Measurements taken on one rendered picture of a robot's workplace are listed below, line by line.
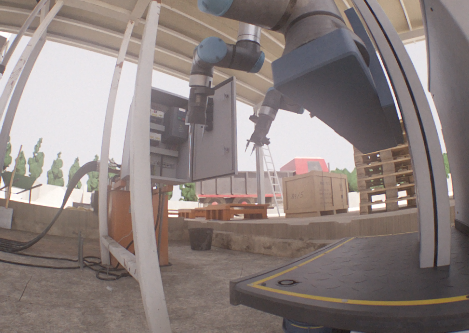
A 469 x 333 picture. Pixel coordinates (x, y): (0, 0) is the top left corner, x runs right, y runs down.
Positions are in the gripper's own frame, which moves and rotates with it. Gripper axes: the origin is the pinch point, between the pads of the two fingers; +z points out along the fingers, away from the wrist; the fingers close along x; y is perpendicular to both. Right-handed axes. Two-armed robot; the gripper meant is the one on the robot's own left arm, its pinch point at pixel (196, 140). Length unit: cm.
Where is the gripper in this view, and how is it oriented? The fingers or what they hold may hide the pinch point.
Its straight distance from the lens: 83.3
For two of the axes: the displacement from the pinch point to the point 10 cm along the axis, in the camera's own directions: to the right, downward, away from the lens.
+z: -1.2, 9.8, 1.4
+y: -5.6, -1.9, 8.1
